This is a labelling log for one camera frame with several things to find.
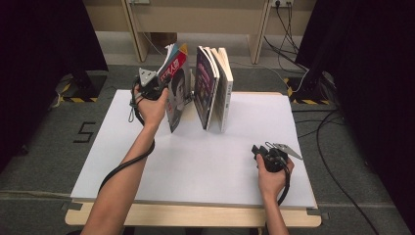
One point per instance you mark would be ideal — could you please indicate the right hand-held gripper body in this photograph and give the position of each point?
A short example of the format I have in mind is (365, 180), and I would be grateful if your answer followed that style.
(275, 160)

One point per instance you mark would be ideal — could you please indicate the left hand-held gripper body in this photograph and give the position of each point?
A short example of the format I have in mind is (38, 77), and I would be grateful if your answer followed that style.
(148, 84)

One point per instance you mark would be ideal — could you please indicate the beige expandable book rack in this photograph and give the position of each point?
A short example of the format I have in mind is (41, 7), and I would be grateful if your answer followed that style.
(189, 112)

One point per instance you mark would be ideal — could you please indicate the white book with picture grid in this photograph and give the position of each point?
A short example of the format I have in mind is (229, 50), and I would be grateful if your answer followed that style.
(225, 94)

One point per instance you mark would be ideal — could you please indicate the person's right hand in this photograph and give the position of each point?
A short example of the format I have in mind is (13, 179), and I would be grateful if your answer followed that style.
(274, 184)

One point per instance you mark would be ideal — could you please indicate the person's left hand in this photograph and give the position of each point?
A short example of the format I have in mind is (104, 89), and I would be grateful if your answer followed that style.
(151, 111)

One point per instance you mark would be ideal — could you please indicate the black stand base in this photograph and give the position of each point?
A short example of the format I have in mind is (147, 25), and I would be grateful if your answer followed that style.
(310, 89)
(91, 86)

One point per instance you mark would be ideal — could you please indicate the beige wooden desk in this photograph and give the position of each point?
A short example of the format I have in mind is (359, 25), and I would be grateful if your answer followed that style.
(195, 16)

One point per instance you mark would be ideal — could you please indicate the black curtain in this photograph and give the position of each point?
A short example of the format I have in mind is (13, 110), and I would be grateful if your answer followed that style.
(39, 65)
(375, 81)

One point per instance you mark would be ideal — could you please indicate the white wall socket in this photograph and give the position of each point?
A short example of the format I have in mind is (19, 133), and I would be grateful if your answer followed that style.
(282, 2)

